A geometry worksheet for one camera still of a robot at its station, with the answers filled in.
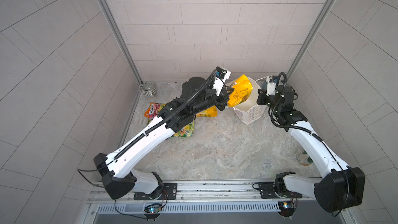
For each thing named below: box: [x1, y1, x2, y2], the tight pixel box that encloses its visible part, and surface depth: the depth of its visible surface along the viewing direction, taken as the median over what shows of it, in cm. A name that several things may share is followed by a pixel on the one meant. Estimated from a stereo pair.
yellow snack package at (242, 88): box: [227, 74, 253, 107], surface depth 59 cm
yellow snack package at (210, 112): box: [195, 105, 218, 118], surface depth 96 cm
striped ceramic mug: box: [141, 81, 157, 98], surface depth 104 cm
